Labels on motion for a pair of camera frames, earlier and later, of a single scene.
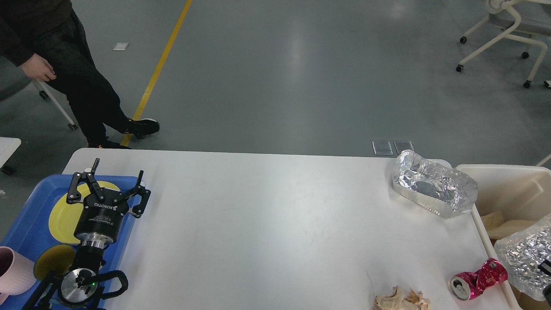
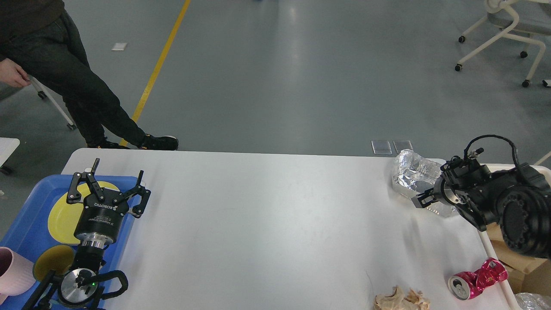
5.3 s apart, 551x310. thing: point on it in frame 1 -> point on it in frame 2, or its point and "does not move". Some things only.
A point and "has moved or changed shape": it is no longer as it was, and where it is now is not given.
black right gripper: (545, 267) -> (452, 190)
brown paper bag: (497, 227) has moved or changed shape
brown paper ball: (397, 300) does not move
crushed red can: (468, 285) does not move
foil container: (441, 189) does not move
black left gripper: (100, 221) does not move
